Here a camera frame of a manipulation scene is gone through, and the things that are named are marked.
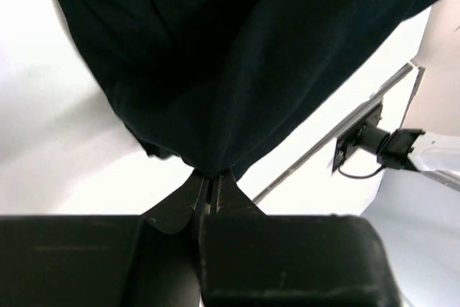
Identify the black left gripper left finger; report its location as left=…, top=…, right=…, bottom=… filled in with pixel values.
left=1, top=173, right=209, bottom=306

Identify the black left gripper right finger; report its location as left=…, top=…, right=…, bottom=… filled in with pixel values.
left=199, top=172, right=401, bottom=306

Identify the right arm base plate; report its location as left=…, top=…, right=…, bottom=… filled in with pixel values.
left=331, top=101, right=390, bottom=180

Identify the black t-shirt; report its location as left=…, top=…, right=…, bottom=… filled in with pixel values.
left=57, top=0, right=438, bottom=178

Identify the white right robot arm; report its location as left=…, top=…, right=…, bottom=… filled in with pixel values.
left=354, top=125, right=459, bottom=191

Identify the aluminium table edge rail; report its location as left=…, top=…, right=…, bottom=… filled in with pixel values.
left=252, top=61, right=425, bottom=205

